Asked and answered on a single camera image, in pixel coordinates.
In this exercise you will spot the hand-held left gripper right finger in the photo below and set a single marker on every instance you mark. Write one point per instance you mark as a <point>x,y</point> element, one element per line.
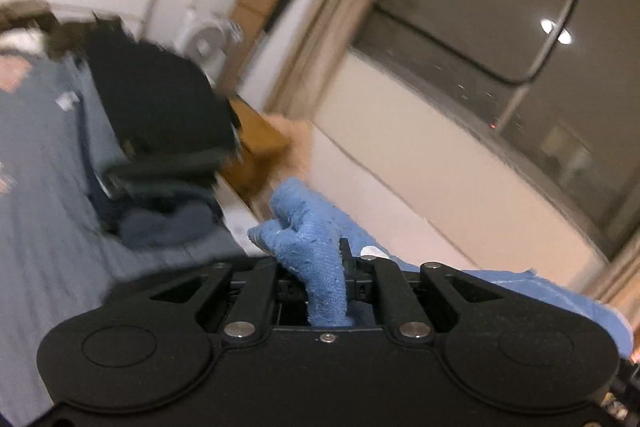
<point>387,287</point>

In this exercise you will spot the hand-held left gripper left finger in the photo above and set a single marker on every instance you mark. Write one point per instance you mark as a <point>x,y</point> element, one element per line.
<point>260,292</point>

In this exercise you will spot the stack of folded dark clothes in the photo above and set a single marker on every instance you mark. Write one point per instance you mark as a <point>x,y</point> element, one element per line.
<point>160,117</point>

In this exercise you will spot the cardboard box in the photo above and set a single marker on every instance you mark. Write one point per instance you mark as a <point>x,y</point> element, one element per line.
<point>255,147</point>

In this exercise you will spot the grey printed bedspread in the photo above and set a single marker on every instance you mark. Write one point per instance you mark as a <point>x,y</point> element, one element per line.
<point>45,257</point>

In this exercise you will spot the white fan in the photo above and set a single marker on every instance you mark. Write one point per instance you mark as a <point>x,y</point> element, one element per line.
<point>207,39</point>

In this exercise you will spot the window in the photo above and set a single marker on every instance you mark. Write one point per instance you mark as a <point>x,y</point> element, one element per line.
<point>500,32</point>

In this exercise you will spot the beige curtain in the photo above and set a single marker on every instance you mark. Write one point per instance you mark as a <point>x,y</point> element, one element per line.
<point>330,7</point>

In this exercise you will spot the white pillow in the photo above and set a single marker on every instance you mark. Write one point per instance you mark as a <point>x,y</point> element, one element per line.
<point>20,42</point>

